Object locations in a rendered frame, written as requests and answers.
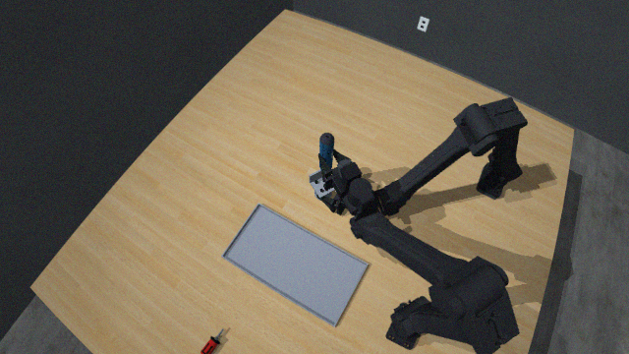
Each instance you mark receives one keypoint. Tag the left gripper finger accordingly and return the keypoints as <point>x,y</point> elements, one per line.
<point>336,154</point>
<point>324,165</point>

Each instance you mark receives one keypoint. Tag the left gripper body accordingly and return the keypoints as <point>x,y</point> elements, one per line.
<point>328,177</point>

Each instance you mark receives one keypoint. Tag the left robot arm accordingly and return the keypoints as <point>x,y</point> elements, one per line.
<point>474,291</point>

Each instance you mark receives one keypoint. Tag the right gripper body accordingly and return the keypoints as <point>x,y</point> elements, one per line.
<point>335,204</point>

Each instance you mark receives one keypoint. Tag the red screwdriver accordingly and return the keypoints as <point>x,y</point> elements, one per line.
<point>211,344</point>

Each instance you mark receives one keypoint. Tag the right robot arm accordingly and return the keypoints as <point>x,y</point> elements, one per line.
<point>485,134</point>

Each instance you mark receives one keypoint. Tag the blue electric screwdriver barrel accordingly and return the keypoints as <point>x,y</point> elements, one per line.
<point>326,147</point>

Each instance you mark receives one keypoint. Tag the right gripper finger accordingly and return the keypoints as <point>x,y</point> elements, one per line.
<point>329,200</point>

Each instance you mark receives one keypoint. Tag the dark grey cylinder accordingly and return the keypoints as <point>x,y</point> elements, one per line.
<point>329,195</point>

